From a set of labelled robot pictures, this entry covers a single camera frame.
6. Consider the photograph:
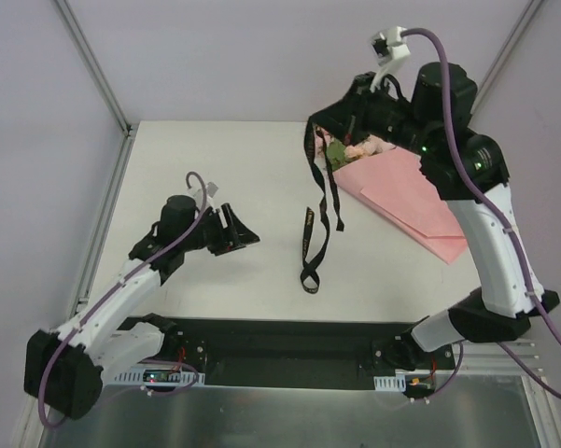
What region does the pale pink fake flower stem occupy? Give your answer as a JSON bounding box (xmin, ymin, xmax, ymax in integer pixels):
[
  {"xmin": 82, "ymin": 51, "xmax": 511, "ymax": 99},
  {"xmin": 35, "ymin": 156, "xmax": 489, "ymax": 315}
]
[{"xmin": 362, "ymin": 136, "xmax": 397, "ymax": 156}]

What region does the black ribbon gold lettering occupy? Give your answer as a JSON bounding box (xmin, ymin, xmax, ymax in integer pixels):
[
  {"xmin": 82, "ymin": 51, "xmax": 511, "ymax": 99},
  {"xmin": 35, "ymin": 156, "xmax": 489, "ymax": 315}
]
[{"xmin": 299, "ymin": 117, "xmax": 344, "ymax": 294}]

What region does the right aluminium frame post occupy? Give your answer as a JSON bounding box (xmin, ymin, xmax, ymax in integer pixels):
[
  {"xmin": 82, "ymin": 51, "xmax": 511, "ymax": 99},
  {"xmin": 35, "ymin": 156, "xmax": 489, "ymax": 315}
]
[{"xmin": 455, "ymin": 1, "xmax": 546, "ymax": 129}]

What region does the pink wrapping paper sheet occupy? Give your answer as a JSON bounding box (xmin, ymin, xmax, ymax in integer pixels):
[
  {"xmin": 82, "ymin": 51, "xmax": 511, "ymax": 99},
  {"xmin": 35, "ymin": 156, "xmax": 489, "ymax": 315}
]
[{"xmin": 333, "ymin": 148, "xmax": 468, "ymax": 264}]

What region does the left white cable duct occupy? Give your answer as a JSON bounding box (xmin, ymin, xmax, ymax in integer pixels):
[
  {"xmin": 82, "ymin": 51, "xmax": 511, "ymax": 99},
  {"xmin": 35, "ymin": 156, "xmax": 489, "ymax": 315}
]
[{"xmin": 108, "ymin": 368, "xmax": 205, "ymax": 387}]

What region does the right white cable duct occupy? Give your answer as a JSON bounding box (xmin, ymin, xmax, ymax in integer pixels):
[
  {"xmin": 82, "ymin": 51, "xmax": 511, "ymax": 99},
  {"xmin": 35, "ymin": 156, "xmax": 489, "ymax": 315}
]
[{"xmin": 373, "ymin": 374, "xmax": 406, "ymax": 393}]

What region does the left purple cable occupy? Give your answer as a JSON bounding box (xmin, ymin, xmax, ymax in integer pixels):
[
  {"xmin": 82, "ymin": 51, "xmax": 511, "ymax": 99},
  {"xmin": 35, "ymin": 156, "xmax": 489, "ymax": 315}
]
[{"xmin": 37, "ymin": 171, "xmax": 211, "ymax": 429}]

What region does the pink fake flower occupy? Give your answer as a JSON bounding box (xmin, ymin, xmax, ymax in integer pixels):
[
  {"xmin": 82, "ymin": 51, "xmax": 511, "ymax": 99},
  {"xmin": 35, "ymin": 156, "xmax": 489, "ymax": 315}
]
[{"xmin": 315, "ymin": 128, "xmax": 348, "ymax": 171}]

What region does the left aluminium frame post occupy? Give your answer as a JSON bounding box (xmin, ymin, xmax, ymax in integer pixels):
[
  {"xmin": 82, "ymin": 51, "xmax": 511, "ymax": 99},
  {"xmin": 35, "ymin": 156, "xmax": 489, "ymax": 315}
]
[{"xmin": 52, "ymin": 0, "xmax": 132, "ymax": 135}]

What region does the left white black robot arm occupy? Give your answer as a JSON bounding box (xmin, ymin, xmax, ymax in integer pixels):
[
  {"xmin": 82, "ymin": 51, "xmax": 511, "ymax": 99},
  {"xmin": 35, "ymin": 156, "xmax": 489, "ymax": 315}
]
[{"xmin": 23, "ymin": 195, "xmax": 260, "ymax": 420}]

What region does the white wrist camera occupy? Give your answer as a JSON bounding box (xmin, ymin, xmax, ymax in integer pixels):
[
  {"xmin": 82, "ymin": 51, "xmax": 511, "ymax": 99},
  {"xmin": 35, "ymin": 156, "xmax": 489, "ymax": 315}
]
[
  {"xmin": 189, "ymin": 182, "xmax": 218, "ymax": 197},
  {"xmin": 370, "ymin": 26, "xmax": 411, "ymax": 92}
]

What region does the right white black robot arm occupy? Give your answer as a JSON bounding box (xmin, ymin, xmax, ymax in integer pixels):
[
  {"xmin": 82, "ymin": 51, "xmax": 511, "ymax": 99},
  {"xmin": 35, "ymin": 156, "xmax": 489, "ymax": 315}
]
[{"xmin": 308, "ymin": 62, "xmax": 560, "ymax": 371}]

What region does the aluminium frame post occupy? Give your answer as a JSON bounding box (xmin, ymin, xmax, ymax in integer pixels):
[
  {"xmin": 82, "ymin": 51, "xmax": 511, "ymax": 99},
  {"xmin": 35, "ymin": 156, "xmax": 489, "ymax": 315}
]
[
  {"xmin": 455, "ymin": 1, "xmax": 546, "ymax": 129},
  {"xmin": 52, "ymin": 0, "xmax": 132, "ymax": 135}
]

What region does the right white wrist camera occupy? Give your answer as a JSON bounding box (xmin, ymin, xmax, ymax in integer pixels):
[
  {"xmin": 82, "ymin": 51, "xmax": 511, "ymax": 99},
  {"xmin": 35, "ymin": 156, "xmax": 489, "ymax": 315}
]
[{"xmin": 370, "ymin": 26, "xmax": 411, "ymax": 92}]

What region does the peach fake flower stem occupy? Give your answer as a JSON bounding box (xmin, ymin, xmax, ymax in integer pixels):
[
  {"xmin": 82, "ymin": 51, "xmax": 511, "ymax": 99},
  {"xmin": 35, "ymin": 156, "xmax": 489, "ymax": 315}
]
[{"xmin": 344, "ymin": 146, "xmax": 367, "ymax": 160}]

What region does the front aluminium rail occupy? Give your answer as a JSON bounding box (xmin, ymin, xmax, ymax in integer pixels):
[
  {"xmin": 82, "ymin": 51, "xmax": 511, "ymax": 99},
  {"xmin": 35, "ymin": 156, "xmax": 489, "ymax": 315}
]
[{"xmin": 459, "ymin": 340, "xmax": 544, "ymax": 376}]

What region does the white cable duct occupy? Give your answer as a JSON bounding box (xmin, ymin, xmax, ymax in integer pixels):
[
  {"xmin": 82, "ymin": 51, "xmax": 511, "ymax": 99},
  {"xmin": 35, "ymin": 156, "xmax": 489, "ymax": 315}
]
[
  {"xmin": 108, "ymin": 368, "xmax": 205, "ymax": 387},
  {"xmin": 373, "ymin": 374, "xmax": 406, "ymax": 393}
]

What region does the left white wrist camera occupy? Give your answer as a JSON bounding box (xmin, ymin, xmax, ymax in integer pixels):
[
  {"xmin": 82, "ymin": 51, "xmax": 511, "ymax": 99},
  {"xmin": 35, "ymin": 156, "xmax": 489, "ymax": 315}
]
[{"xmin": 189, "ymin": 182, "xmax": 218, "ymax": 197}]

